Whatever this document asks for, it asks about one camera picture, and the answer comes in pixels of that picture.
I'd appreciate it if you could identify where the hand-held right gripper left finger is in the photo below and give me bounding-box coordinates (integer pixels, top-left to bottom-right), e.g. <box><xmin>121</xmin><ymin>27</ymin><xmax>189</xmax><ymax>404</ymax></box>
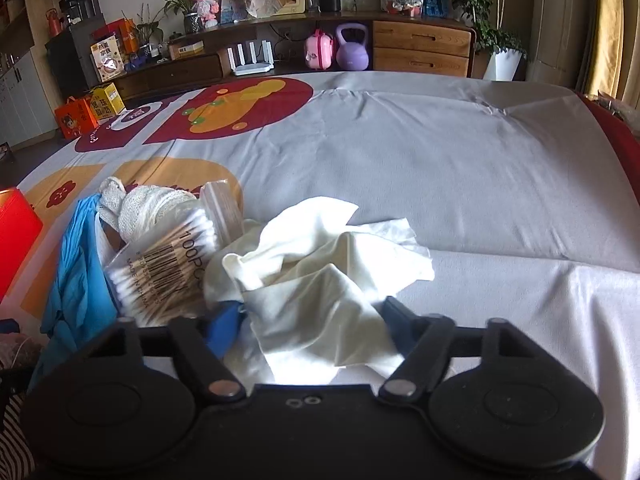
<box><xmin>102</xmin><ymin>304</ymin><xmax>248</xmax><ymax>402</ymax></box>

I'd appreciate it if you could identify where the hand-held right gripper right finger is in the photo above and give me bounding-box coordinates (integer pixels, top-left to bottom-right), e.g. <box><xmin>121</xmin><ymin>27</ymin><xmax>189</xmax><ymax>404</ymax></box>
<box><xmin>378</xmin><ymin>297</ymin><xmax>539</xmax><ymax>402</ymax></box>

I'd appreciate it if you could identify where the cotton swab pack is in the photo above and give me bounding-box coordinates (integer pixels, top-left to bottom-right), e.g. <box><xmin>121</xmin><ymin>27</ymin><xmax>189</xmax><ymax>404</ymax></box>
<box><xmin>105</xmin><ymin>210</ymin><xmax>221</xmax><ymax>323</ymax></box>

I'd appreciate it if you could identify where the white cloth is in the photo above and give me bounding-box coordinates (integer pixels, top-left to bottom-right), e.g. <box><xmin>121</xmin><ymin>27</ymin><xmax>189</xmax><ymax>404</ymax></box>
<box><xmin>207</xmin><ymin>196</ymin><xmax>435</xmax><ymax>386</ymax></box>

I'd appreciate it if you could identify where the clear plastic box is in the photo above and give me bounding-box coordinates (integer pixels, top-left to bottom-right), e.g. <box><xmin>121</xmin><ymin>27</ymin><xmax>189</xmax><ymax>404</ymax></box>
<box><xmin>200</xmin><ymin>180</ymin><xmax>246</xmax><ymax>251</ymax></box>

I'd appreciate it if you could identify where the white tissue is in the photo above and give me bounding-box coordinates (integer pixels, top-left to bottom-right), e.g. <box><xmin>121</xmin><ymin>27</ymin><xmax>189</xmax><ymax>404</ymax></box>
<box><xmin>97</xmin><ymin>177</ymin><xmax>206</xmax><ymax>246</ymax></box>

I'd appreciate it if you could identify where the printed tablecloth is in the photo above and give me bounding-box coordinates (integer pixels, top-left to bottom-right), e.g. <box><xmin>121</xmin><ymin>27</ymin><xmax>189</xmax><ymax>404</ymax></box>
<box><xmin>0</xmin><ymin>71</ymin><xmax>640</xmax><ymax>471</ymax></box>

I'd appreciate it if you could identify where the striped cloth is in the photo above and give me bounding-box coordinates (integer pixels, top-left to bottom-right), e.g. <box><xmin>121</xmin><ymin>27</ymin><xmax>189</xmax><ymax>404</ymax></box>
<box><xmin>0</xmin><ymin>390</ymin><xmax>38</xmax><ymax>480</ymax></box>

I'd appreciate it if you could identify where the yellow cardboard box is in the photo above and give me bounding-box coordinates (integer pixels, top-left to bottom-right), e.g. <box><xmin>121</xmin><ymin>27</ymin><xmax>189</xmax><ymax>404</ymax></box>
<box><xmin>90</xmin><ymin>82</ymin><xmax>126</xmax><ymax>121</ymax></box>

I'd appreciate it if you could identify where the orange gift box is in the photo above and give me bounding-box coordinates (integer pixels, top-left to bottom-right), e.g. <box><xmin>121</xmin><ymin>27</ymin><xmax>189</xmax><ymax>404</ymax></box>
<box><xmin>54</xmin><ymin>96</ymin><xmax>100</xmax><ymax>140</ymax></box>

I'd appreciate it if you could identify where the white router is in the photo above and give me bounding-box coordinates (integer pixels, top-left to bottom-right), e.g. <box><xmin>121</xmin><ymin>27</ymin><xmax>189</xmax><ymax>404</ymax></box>
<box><xmin>227</xmin><ymin>40</ymin><xmax>275</xmax><ymax>77</ymax></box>

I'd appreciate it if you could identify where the purple kettlebell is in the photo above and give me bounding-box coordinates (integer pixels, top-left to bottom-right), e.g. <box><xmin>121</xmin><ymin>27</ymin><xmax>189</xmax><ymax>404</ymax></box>
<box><xmin>335</xmin><ymin>22</ymin><xmax>371</xmax><ymax>72</ymax></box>

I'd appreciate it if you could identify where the small yellow carton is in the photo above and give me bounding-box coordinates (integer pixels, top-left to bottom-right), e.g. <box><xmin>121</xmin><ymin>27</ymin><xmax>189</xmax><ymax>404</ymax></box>
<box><xmin>167</xmin><ymin>40</ymin><xmax>205</xmax><ymax>61</ymax></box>

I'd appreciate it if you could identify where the white plant pot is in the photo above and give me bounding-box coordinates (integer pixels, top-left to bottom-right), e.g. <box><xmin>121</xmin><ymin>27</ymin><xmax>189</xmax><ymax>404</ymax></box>
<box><xmin>482</xmin><ymin>49</ymin><xmax>528</xmax><ymax>82</ymax></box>

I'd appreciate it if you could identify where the wooden TV cabinet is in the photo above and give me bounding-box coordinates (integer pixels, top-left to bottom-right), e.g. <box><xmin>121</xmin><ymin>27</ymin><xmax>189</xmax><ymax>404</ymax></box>
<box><xmin>115</xmin><ymin>15</ymin><xmax>476</xmax><ymax>103</ymax></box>

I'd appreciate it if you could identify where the printed snack box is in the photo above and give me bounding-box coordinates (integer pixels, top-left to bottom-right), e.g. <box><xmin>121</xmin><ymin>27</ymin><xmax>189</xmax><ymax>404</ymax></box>
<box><xmin>90</xmin><ymin>35</ymin><xmax>126</xmax><ymax>82</ymax></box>

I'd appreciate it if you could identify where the red cloth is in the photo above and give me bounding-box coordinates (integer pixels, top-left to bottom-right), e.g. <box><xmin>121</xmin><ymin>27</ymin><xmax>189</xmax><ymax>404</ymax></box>
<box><xmin>575</xmin><ymin>92</ymin><xmax>640</xmax><ymax>211</ymax></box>

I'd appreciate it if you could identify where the small potted leafy plant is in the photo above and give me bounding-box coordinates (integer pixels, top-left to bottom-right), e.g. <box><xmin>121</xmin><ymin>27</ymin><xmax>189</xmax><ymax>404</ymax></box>
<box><xmin>134</xmin><ymin>4</ymin><xmax>166</xmax><ymax>57</ymax></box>

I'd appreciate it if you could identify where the black cabinet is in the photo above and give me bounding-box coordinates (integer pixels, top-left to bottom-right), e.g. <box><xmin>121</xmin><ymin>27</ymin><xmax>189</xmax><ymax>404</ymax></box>
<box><xmin>45</xmin><ymin>22</ymin><xmax>108</xmax><ymax>103</ymax></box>

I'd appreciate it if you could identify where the potted plant with patterned pot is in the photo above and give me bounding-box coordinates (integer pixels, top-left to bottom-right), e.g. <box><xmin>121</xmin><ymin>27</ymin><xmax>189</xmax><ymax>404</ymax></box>
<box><xmin>160</xmin><ymin>0</ymin><xmax>206</xmax><ymax>35</ymax></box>

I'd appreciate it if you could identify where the white cupboard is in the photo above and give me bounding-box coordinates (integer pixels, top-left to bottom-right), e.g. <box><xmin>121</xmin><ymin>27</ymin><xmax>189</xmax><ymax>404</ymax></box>
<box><xmin>0</xmin><ymin>50</ymin><xmax>56</xmax><ymax>146</ymax></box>

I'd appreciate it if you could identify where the orange gift bag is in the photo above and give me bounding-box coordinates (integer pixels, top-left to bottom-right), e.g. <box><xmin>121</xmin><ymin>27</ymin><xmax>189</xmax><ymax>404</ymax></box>
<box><xmin>115</xmin><ymin>18</ymin><xmax>138</xmax><ymax>56</ymax></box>

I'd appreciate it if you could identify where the tall green tree plant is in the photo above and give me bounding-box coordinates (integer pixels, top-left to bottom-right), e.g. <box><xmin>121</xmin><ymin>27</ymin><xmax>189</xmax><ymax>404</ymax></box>
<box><xmin>440</xmin><ymin>0</ymin><xmax>528</xmax><ymax>53</ymax></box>

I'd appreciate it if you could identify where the covered standing air conditioner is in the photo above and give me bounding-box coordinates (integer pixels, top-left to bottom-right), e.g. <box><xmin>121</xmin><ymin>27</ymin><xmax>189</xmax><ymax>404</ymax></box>
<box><xmin>525</xmin><ymin>0</ymin><xmax>596</xmax><ymax>83</ymax></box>

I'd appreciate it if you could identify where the black coffee machine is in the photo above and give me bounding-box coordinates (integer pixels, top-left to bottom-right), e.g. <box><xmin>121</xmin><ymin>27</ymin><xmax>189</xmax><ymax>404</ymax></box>
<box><xmin>59</xmin><ymin>0</ymin><xmax>96</xmax><ymax>28</ymax></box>

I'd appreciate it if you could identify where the yellow curtain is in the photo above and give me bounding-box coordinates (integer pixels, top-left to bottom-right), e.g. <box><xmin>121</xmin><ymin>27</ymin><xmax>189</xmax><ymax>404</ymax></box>
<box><xmin>585</xmin><ymin>0</ymin><xmax>626</xmax><ymax>98</ymax></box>

